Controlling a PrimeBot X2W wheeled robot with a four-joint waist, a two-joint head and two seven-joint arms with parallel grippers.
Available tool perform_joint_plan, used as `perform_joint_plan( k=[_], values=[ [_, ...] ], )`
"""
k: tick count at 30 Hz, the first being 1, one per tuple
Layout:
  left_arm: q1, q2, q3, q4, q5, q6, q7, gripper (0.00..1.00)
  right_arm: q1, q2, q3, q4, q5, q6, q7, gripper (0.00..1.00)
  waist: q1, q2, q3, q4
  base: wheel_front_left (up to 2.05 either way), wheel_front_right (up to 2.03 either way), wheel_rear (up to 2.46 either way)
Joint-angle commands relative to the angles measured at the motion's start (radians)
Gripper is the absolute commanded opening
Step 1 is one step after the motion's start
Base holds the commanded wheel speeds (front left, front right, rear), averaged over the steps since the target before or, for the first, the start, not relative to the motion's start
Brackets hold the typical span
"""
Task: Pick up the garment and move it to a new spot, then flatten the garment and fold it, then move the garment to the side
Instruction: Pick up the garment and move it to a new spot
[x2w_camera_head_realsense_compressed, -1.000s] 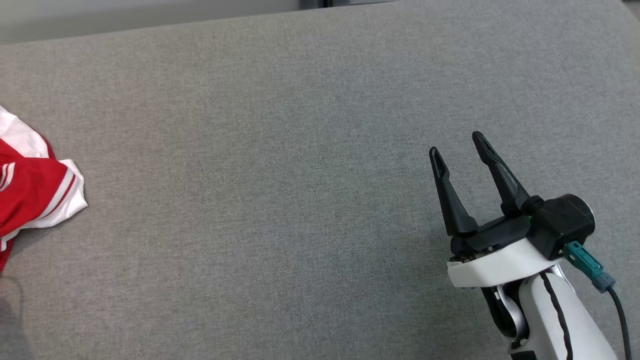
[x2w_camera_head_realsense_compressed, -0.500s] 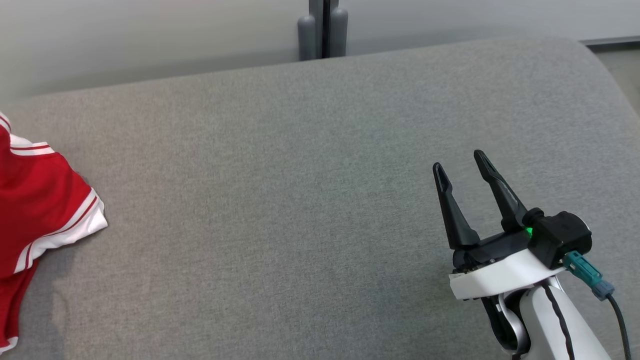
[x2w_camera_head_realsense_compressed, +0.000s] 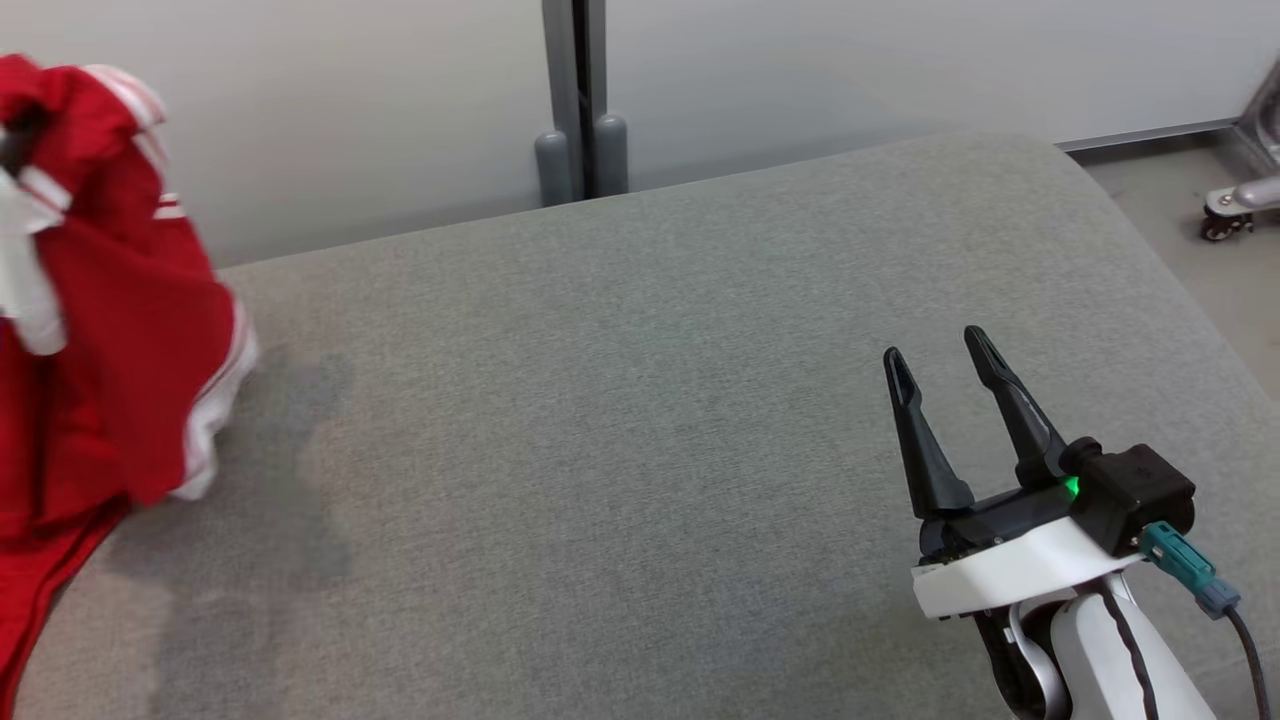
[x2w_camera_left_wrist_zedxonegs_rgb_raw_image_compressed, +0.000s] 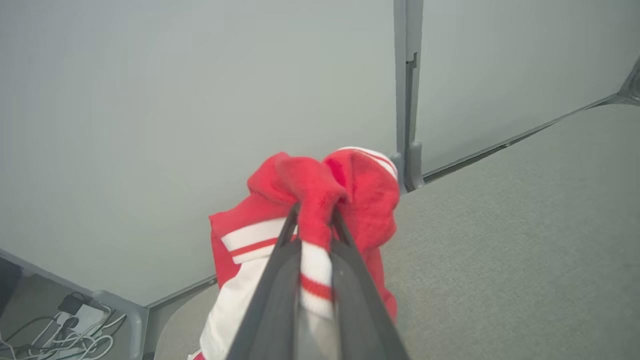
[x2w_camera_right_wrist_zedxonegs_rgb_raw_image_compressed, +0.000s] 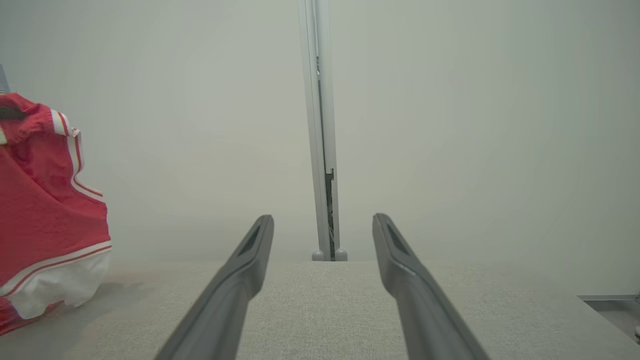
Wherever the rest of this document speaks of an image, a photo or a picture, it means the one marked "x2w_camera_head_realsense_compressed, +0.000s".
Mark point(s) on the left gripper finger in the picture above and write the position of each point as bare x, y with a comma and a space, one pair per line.
20, 140

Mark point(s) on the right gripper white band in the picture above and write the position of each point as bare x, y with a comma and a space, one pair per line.
1010, 570

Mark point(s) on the red basketball jersey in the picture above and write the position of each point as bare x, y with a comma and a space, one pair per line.
120, 330

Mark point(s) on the grey metal wheeled stand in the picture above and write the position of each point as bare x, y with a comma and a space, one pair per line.
1250, 195

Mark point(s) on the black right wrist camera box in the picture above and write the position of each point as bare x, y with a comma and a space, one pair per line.
1140, 490

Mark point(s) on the grey wall partition post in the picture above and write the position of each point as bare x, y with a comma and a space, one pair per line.
585, 100

